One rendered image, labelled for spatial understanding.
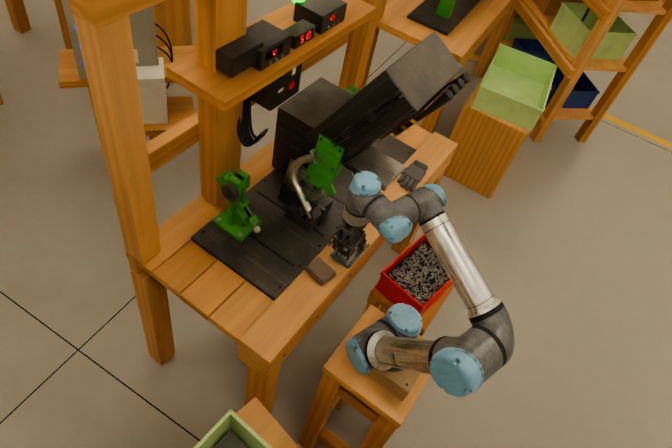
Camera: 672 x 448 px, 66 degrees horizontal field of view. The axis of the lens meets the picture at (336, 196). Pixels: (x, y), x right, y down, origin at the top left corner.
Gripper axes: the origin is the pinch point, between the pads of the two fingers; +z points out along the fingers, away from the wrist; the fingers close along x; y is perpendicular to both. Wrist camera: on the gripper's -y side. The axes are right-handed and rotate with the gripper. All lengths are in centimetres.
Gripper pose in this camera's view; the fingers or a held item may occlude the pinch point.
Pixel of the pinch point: (346, 254)
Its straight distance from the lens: 159.7
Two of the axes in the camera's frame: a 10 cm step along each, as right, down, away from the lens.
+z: -1.7, 6.6, 7.3
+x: 8.1, 5.1, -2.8
